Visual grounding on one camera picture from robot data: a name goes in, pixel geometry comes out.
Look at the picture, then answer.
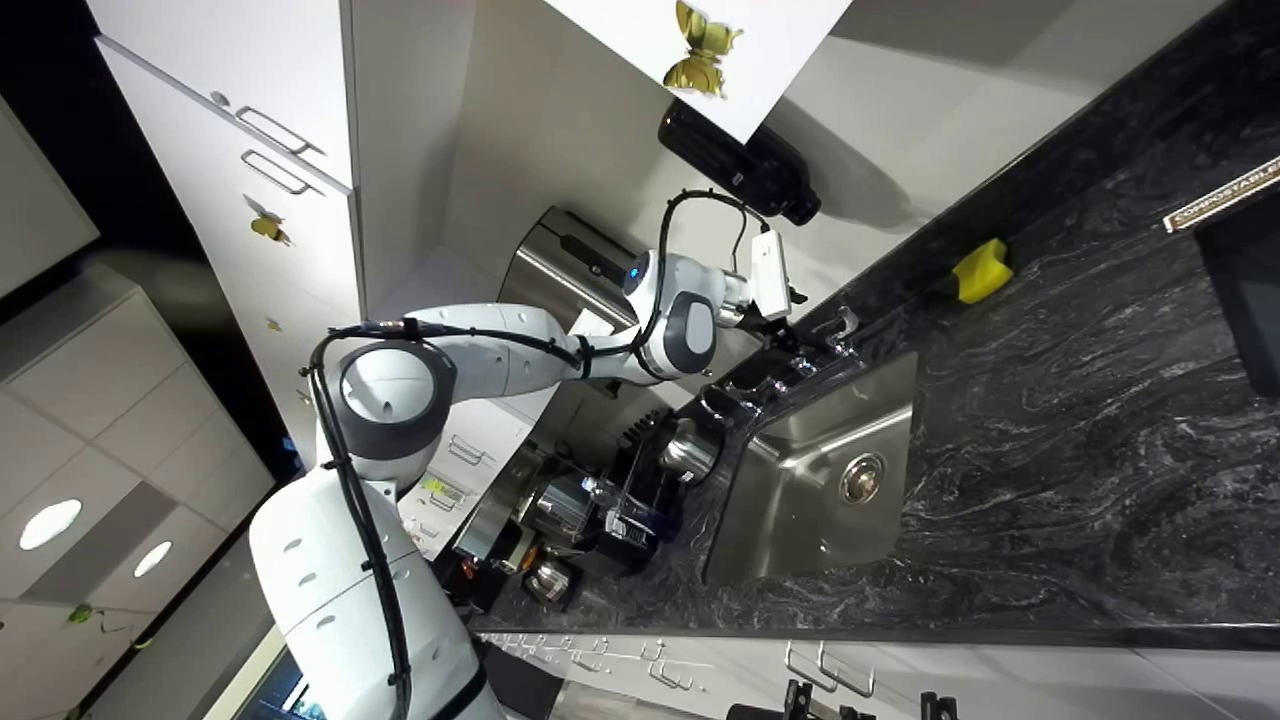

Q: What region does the round metal sink drain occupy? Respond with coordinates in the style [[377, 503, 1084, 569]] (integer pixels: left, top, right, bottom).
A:
[[834, 447, 893, 509]]

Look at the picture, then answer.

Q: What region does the yellow sponge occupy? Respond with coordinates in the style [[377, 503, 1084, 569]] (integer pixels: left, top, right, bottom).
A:
[[946, 232, 1021, 306]]

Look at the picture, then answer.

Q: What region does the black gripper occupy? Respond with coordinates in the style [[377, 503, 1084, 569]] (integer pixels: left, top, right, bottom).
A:
[[756, 300, 862, 380]]

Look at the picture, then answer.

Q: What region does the white overhead cabinet panel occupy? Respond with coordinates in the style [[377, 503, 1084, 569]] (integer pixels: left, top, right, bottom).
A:
[[538, 0, 857, 145]]

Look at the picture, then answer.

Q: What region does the white tall cabinet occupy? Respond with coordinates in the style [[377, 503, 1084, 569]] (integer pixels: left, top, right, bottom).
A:
[[85, 0, 373, 473]]

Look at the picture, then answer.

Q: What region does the stainless steel sink basin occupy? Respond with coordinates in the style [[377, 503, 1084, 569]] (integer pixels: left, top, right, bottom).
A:
[[697, 353, 922, 599]]

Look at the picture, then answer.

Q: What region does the silver drawer handle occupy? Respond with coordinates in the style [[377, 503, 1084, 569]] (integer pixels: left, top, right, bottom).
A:
[[644, 634, 713, 693], [810, 638, 883, 699], [775, 638, 844, 699]]

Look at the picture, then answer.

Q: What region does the yellow butterfly decoration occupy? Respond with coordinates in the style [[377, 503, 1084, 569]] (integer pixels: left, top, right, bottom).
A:
[[660, 0, 743, 101]]

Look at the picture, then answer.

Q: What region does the black cooktop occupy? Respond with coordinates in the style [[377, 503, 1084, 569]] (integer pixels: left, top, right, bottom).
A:
[[1157, 146, 1280, 398]]

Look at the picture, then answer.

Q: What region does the silver cabinet handle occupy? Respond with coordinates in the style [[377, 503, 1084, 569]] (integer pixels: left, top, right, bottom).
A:
[[207, 89, 326, 164], [235, 145, 324, 203]]

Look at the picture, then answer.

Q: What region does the round ceiling light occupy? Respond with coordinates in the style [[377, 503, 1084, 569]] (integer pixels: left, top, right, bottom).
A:
[[127, 530, 178, 582], [11, 493, 89, 555]]

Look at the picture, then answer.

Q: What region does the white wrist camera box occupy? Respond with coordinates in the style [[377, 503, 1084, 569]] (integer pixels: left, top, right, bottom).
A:
[[746, 229, 805, 324]]

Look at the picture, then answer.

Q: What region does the black wall-mounted device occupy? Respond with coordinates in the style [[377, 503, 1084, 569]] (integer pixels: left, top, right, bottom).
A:
[[652, 97, 823, 229]]

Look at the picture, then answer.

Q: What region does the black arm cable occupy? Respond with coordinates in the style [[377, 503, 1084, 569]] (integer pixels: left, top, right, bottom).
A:
[[301, 315, 418, 720]]

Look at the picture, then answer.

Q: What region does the yellow cabinet sticker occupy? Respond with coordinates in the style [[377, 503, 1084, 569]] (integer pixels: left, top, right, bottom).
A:
[[242, 196, 295, 251]]

